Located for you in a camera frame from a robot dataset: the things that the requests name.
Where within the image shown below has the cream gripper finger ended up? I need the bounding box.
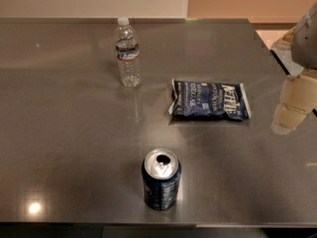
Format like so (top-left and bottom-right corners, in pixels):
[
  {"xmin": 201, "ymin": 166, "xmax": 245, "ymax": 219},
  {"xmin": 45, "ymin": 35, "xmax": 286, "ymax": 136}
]
[{"xmin": 271, "ymin": 68, "xmax": 317, "ymax": 135}]

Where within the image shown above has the blue pepsi can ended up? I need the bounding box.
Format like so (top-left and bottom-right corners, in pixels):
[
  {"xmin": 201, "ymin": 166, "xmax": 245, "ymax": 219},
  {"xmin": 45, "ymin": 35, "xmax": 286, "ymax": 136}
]
[{"xmin": 142, "ymin": 149, "xmax": 181, "ymax": 210}]

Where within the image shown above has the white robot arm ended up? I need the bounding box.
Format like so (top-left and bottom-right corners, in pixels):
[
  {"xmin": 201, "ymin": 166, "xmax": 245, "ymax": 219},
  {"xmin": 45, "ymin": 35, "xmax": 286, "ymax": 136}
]
[{"xmin": 271, "ymin": 2, "xmax": 317, "ymax": 135}]

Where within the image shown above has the blue kettle chips bag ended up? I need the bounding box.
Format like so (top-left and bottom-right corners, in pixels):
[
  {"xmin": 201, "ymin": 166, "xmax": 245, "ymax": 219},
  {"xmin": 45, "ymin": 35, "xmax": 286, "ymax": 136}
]
[{"xmin": 168, "ymin": 79, "xmax": 252, "ymax": 121}]

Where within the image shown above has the clear plastic water bottle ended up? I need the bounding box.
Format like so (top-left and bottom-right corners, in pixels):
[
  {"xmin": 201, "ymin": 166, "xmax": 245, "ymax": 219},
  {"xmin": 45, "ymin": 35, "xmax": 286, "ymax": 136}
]
[{"xmin": 115, "ymin": 17, "xmax": 142, "ymax": 87}]

